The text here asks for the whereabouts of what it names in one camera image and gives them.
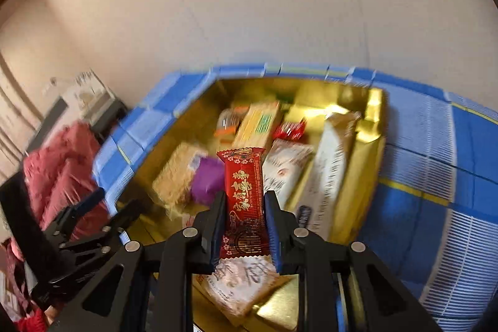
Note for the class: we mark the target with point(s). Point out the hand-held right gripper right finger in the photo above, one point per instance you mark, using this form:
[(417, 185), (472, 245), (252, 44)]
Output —
[(274, 231)]

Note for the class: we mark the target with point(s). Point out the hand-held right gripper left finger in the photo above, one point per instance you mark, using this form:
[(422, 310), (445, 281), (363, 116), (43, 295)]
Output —
[(216, 231)]

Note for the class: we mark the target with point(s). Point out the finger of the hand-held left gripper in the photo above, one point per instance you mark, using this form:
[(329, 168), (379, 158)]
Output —
[(90, 200), (124, 217)]

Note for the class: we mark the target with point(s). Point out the pink white candy packet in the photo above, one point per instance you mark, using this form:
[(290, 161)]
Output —
[(188, 219)]

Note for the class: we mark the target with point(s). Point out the long red candy packet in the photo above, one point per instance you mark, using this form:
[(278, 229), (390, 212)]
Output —
[(243, 199)]

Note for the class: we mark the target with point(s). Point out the purple snack packet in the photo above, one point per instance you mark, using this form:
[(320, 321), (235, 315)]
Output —
[(208, 180)]

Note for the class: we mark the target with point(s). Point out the beige pastry packet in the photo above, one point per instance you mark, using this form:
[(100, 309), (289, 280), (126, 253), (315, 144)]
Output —
[(237, 285)]

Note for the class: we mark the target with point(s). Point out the white pastry packet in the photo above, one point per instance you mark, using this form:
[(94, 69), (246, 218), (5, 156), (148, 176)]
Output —
[(284, 170)]

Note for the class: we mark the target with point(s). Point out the clear cracker packet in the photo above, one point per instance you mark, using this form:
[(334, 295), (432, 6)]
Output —
[(177, 180)]

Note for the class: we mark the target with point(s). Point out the white gold stick packet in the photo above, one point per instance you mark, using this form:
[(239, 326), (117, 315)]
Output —
[(330, 168)]

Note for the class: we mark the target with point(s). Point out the small red candy packet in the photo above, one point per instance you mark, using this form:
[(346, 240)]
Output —
[(290, 129)]

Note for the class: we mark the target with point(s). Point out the yellow biscuit packet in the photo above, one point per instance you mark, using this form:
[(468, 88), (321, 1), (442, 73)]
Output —
[(256, 126)]

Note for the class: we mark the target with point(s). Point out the orange clear packet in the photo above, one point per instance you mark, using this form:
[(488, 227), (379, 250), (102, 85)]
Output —
[(227, 124)]

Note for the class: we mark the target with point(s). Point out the gold tin box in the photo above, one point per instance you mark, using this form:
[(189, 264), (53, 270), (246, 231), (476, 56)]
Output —
[(311, 104)]

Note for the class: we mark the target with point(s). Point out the red cloth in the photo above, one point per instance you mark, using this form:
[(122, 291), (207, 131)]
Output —
[(66, 168)]

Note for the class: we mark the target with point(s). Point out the dark shelf unit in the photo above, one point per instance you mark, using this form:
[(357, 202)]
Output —
[(50, 122)]

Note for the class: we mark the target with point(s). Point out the white box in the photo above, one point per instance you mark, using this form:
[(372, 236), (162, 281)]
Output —
[(85, 91)]

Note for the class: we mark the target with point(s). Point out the blue plaid cloth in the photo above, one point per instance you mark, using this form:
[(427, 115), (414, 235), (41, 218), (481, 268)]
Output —
[(420, 223)]

